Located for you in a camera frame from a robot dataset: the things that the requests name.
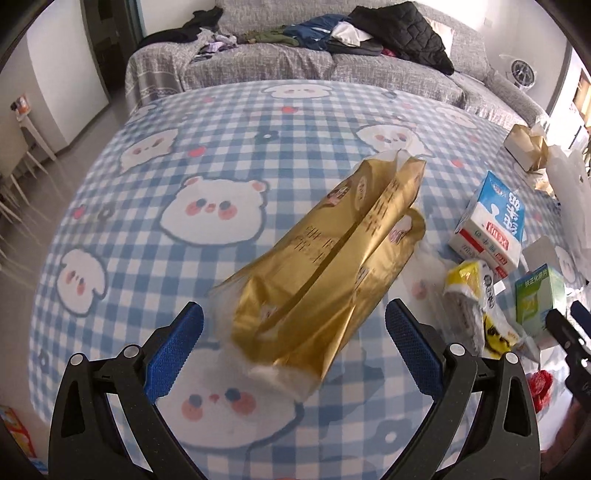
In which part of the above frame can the white cloth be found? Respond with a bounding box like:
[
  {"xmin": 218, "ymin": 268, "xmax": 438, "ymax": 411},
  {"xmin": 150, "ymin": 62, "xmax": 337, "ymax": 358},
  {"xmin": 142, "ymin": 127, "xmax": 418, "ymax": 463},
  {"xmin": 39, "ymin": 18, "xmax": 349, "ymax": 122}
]
[{"xmin": 330, "ymin": 21, "xmax": 372, "ymax": 47}]

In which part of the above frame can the yellow snack wrapper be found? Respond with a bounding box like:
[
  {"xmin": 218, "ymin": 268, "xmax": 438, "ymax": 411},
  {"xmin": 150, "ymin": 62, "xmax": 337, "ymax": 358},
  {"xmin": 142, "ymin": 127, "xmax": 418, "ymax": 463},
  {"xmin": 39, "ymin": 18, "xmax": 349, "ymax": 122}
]
[{"xmin": 443, "ymin": 259, "xmax": 522, "ymax": 358}]

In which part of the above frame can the blue checked bear tablecloth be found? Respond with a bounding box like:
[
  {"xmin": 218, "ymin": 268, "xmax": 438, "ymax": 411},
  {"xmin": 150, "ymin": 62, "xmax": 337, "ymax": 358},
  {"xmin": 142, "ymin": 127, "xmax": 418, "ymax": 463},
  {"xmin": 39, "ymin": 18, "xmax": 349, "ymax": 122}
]
[{"xmin": 28, "ymin": 80, "xmax": 591, "ymax": 480}]

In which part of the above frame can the green and white tissue box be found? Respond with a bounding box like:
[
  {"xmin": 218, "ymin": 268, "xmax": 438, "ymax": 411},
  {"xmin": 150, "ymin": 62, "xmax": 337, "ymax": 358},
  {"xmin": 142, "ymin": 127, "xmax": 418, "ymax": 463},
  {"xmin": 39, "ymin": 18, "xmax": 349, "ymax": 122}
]
[{"xmin": 515, "ymin": 235, "xmax": 568, "ymax": 349}]

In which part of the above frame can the dark grey garment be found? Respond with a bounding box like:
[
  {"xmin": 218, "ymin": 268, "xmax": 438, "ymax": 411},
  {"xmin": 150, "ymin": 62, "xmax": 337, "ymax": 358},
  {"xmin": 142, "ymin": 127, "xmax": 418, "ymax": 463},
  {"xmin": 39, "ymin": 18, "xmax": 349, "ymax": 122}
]
[{"xmin": 328, "ymin": 39, "xmax": 384, "ymax": 57}]

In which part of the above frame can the red small wrapper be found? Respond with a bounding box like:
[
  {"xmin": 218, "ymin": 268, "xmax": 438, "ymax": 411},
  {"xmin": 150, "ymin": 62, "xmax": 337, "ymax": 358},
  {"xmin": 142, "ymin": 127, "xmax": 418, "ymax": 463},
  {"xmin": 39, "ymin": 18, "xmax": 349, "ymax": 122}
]
[{"xmin": 526, "ymin": 369, "xmax": 555, "ymax": 404}]

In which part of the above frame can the white and gold box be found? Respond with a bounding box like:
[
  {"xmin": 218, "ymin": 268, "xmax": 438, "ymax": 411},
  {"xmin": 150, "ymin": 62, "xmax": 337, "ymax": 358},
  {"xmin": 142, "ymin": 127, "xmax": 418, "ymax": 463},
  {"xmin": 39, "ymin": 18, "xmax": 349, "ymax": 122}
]
[{"xmin": 503, "ymin": 124, "xmax": 552, "ymax": 174}]

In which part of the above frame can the small table fan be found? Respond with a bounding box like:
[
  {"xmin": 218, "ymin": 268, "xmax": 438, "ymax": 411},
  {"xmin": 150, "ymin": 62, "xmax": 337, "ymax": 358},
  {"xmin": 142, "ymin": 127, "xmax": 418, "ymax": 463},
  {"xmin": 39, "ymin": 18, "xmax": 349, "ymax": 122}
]
[{"xmin": 499, "ymin": 53, "xmax": 541, "ymax": 88}]

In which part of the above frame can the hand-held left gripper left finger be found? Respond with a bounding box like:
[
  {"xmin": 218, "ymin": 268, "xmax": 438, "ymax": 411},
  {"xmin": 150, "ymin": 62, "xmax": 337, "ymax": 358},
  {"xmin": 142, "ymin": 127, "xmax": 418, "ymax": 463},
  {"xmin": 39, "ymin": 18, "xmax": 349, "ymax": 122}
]
[{"xmin": 48, "ymin": 301, "xmax": 205, "ymax": 480}]

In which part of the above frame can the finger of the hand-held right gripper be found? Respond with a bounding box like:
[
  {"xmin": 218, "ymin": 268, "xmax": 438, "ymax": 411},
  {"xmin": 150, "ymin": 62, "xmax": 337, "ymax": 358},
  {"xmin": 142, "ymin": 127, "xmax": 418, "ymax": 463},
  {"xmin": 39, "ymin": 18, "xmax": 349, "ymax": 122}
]
[
  {"xmin": 570, "ymin": 301, "xmax": 591, "ymax": 330},
  {"xmin": 545, "ymin": 308, "xmax": 591, "ymax": 356}
]

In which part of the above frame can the blue and white milk carton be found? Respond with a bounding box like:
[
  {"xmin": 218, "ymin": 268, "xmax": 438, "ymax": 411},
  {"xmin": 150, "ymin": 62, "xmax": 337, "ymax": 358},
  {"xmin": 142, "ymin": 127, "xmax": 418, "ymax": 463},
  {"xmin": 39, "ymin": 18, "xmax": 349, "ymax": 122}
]
[{"xmin": 448, "ymin": 171, "xmax": 527, "ymax": 280}]

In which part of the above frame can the gold foil snack bag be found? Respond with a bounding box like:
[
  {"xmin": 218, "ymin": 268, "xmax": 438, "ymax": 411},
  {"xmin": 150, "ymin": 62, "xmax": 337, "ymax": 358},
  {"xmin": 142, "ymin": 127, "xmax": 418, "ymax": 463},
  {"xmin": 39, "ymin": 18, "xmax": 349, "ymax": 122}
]
[{"xmin": 210, "ymin": 150, "xmax": 426, "ymax": 402}]

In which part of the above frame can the large clear plastic bag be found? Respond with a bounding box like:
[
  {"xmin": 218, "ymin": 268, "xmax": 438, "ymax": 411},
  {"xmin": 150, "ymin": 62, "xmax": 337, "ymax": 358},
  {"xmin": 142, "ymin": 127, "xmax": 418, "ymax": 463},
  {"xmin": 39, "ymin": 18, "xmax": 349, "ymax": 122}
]
[{"xmin": 536, "ymin": 143, "xmax": 591, "ymax": 296}]

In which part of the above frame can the pile of striped clothes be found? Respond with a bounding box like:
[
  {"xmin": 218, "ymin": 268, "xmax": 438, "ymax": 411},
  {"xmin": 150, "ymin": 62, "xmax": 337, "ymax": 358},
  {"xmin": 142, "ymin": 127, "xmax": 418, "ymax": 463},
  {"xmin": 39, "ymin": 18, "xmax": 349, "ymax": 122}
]
[{"xmin": 191, "ymin": 28, "xmax": 238, "ymax": 63}]

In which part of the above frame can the grey covered sofa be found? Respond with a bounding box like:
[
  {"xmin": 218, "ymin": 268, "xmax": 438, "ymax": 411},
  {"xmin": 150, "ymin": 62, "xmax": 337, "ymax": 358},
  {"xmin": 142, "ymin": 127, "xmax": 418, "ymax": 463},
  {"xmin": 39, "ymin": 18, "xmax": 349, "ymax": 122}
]
[{"xmin": 124, "ymin": 0, "xmax": 552, "ymax": 127}]

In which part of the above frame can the colourful printed box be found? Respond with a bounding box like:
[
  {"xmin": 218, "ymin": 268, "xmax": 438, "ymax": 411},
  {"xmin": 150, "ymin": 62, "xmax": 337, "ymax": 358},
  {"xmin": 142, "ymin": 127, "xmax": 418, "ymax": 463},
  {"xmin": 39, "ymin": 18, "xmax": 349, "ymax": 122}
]
[{"xmin": 0, "ymin": 405, "xmax": 38, "ymax": 462}]

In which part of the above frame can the green garment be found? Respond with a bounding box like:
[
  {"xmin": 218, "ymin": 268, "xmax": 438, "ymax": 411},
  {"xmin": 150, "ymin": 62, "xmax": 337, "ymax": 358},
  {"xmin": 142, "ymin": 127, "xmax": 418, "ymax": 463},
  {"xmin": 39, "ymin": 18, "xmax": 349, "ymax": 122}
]
[{"xmin": 245, "ymin": 28, "xmax": 301, "ymax": 47}]

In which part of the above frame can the black quilted jacket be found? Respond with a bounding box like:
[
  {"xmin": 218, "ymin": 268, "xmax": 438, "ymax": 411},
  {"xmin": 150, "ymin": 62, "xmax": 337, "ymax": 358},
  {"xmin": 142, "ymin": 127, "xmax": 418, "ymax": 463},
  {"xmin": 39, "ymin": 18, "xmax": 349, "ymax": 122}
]
[{"xmin": 347, "ymin": 1, "xmax": 455, "ymax": 75}]

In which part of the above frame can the black garment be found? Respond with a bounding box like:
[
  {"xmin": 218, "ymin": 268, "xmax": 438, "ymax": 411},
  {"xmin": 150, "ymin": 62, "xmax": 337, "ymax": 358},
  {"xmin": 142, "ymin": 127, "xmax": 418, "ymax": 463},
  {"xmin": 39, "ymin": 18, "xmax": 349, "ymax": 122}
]
[
  {"xmin": 139, "ymin": 28, "xmax": 204, "ymax": 47},
  {"xmin": 187, "ymin": 6, "xmax": 225, "ymax": 28}
]

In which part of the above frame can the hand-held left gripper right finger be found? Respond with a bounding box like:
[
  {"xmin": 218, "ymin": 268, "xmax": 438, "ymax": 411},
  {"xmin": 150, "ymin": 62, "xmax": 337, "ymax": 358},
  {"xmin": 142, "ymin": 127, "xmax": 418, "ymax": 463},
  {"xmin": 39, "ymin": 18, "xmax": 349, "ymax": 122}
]
[{"xmin": 384, "ymin": 299, "xmax": 541, "ymax": 480}]

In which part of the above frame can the blue garment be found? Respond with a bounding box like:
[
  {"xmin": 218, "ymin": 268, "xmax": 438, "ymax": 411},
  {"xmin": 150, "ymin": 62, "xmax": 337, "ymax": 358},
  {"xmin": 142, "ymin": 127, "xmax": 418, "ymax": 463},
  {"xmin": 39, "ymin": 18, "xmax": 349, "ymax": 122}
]
[{"xmin": 283, "ymin": 14, "xmax": 352, "ymax": 47}]

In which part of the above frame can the cream pillow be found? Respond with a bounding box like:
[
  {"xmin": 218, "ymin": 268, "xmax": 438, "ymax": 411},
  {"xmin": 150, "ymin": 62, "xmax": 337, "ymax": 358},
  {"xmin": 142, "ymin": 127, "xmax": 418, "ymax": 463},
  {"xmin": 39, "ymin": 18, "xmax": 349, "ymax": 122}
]
[{"xmin": 422, "ymin": 17, "xmax": 455, "ymax": 51}]

